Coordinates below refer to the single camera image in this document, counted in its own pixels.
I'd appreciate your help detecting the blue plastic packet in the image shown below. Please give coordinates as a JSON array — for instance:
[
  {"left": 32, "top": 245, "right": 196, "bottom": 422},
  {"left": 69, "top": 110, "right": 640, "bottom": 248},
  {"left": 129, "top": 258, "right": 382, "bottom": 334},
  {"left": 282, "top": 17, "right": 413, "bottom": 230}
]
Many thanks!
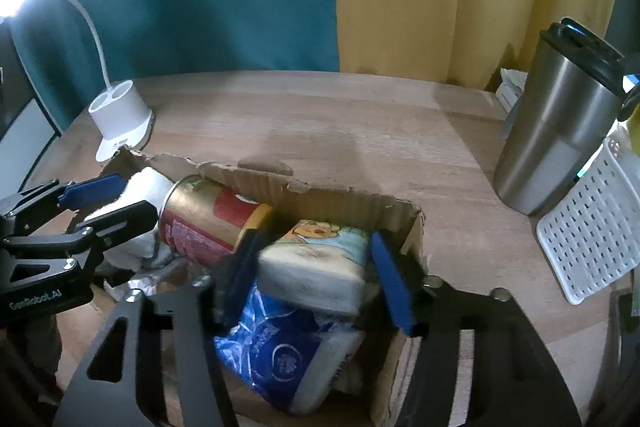
[{"left": 214, "top": 284, "right": 366, "bottom": 415}]

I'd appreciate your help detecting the yellow object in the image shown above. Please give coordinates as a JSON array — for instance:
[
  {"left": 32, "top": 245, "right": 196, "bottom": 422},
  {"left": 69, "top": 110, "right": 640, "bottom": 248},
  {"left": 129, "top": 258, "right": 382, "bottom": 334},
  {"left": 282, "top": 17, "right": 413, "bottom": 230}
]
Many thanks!
[{"left": 620, "top": 102, "right": 640, "bottom": 142}]

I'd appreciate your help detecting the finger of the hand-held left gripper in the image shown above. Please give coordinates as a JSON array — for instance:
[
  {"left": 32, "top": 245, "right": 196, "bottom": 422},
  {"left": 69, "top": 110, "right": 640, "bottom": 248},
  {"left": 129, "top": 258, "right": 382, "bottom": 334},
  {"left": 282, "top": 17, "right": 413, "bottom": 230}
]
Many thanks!
[
  {"left": 0, "top": 174, "right": 127, "bottom": 235},
  {"left": 5, "top": 200, "right": 159, "bottom": 259}
]

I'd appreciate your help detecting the stainless steel tumbler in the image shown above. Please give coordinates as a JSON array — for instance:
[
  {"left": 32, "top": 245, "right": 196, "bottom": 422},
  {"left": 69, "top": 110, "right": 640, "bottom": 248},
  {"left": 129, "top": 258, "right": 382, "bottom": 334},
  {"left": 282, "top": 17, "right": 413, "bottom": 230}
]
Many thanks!
[{"left": 494, "top": 18, "right": 627, "bottom": 216}]

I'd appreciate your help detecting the cardboard box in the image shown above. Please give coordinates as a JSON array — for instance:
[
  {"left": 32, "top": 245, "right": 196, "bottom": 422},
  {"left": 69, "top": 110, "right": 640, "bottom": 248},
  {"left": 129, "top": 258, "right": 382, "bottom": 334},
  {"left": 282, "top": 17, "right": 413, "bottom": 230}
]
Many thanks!
[{"left": 100, "top": 147, "right": 426, "bottom": 427}]

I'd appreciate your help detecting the red tin can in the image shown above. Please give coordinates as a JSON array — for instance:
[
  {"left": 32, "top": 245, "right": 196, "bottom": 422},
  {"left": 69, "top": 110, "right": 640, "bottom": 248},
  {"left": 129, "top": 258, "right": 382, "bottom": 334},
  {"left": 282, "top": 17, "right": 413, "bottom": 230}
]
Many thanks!
[{"left": 159, "top": 175, "right": 275, "bottom": 268}]

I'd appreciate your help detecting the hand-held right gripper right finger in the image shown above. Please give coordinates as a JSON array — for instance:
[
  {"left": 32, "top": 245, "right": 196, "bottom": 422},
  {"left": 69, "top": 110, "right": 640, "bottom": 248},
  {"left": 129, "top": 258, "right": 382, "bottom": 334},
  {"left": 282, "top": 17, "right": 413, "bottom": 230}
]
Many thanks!
[{"left": 369, "top": 231, "right": 583, "bottom": 427}]

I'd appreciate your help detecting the clear plastic snack bag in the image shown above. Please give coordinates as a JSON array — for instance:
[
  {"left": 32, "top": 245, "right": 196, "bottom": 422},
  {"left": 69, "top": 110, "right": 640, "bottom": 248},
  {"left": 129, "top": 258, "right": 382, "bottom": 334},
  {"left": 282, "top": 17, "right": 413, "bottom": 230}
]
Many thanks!
[{"left": 102, "top": 252, "right": 193, "bottom": 303}]

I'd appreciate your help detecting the white perforated basket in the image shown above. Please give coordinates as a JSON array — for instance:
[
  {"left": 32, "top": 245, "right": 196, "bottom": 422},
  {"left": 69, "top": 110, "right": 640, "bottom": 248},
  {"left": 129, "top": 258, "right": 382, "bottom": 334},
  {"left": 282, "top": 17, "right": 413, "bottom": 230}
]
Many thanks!
[{"left": 536, "top": 136, "right": 640, "bottom": 305}]

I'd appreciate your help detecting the white desk lamp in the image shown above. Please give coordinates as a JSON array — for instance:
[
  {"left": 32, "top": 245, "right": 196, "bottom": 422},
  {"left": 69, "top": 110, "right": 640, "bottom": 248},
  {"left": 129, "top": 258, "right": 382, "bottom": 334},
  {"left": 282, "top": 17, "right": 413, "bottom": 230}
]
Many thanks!
[{"left": 0, "top": 0, "right": 153, "bottom": 162}]

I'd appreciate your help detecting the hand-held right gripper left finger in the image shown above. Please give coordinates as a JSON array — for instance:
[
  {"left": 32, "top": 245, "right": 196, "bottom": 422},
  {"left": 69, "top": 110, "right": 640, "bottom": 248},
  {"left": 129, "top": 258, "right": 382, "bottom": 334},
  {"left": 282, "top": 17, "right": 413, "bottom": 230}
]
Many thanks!
[{"left": 52, "top": 229, "right": 273, "bottom": 427}]

